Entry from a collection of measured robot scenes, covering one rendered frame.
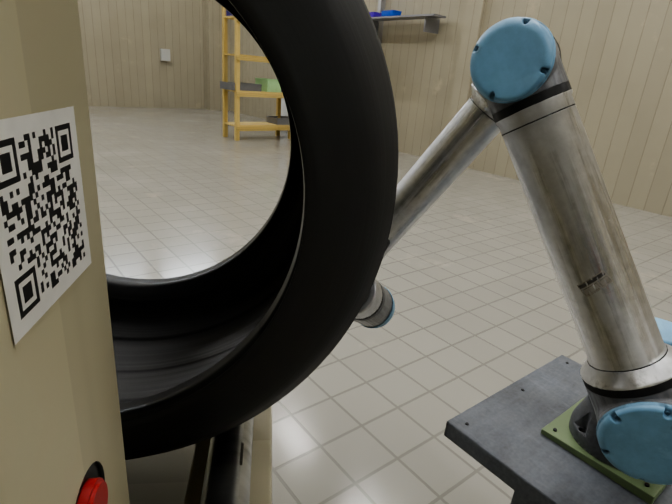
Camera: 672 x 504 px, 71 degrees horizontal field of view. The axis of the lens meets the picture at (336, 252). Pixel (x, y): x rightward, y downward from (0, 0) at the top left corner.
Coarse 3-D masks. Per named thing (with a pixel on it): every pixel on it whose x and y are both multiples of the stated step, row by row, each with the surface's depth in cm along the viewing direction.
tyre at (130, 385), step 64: (256, 0) 30; (320, 0) 31; (320, 64) 32; (384, 64) 37; (320, 128) 34; (384, 128) 37; (320, 192) 35; (384, 192) 39; (256, 256) 66; (320, 256) 37; (128, 320) 66; (192, 320) 67; (256, 320) 63; (320, 320) 40; (128, 384) 57; (192, 384) 42; (256, 384) 41; (128, 448) 42
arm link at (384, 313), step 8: (384, 288) 94; (384, 296) 91; (384, 304) 91; (392, 304) 96; (376, 312) 90; (384, 312) 93; (392, 312) 97; (360, 320) 91; (368, 320) 91; (376, 320) 93; (384, 320) 96
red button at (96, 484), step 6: (90, 480) 24; (96, 480) 24; (102, 480) 25; (84, 486) 24; (90, 486) 24; (96, 486) 24; (102, 486) 25; (84, 492) 23; (90, 492) 23; (96, 492) 24; (102, 492) 25; (78, 498) 23; (84, 498) 23; (90, 498) 23; (96, 498) 24; (102, 498) 25
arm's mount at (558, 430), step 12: (564, 420) 102; (552, 432) 98; (564, 432) 99; (564, 444) 96; (576, 444) 95; (588, 456) 92; (600, 468) 91; (612, 468) 90; (624, 480) 87; (636, 480) 87; (636, 492) 86; (648, 492) 85; (660, 492) 86
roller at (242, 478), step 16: (224, 432) 49; (240, 432) 49; (224, 448) 47; (240, 448) 47; (208, 464) 46; (224, 464) 45; (240, 464) 45; (208, 480) 44; (224, 480) 43; (240, 480) 44; (208, 496) 42; (224, 496) 41; (240, 496) 42
